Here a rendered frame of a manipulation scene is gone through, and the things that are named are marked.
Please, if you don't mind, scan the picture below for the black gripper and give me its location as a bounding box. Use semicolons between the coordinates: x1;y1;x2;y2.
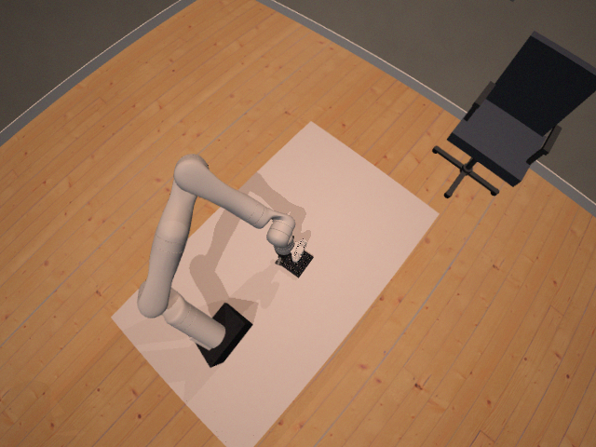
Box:
275;253;291;266

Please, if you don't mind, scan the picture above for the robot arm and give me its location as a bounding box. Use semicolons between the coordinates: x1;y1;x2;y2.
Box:
137;154;307;350

